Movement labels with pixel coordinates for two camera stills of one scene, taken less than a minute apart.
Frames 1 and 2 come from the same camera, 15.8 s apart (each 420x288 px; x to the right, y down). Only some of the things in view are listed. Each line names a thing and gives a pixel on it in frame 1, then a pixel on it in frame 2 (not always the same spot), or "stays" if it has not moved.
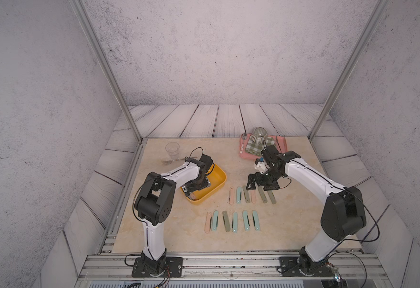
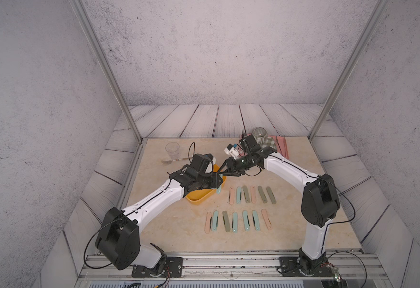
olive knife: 272,197 stays
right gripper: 258,182 -> 230,163
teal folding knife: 246,220 stays
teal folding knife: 235,222 stays
